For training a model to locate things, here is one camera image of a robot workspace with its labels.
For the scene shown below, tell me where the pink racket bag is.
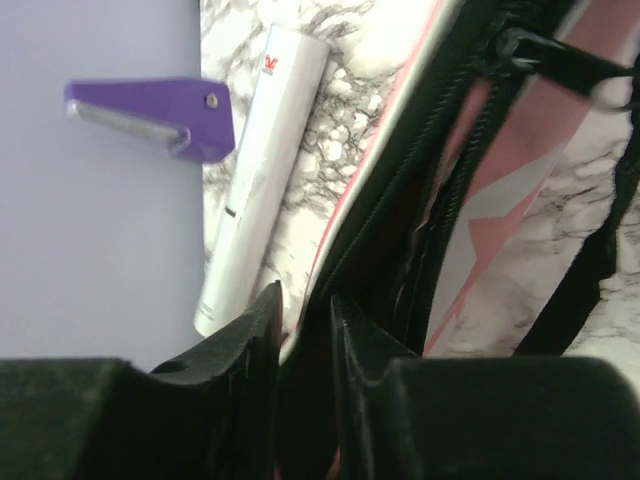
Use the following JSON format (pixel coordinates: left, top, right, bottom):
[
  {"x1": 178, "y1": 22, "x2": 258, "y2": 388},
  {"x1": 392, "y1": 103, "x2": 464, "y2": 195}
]
[{"x1": 275, "y1": 1, "x2": 639, "y2": 479}]

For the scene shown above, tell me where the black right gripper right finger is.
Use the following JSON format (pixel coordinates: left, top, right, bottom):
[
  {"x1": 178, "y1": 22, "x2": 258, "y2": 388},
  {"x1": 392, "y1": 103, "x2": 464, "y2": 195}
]
[{"x1": 330, "y1": 297, "x2": 639, "y2": 479}]

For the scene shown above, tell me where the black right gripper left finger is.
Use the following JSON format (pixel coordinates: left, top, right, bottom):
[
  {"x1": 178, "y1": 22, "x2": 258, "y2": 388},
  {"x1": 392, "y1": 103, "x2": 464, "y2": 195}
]
[{"x1": 1, "y1": 282, "x2": 282, "y2": 479}]

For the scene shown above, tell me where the purple wedge device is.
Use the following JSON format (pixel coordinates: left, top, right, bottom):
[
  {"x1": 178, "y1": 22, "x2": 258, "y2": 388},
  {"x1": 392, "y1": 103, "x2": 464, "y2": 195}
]
[{"x1": 64, "y1": 77, "x2": 236, "y2": 164}]

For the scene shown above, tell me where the white shuttlecock tube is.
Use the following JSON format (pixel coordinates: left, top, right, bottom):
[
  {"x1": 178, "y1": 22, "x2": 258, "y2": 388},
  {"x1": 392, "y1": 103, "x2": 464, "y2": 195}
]
[{"x1": 194, "y1": 25, "x2": 330, "y2": 337}]

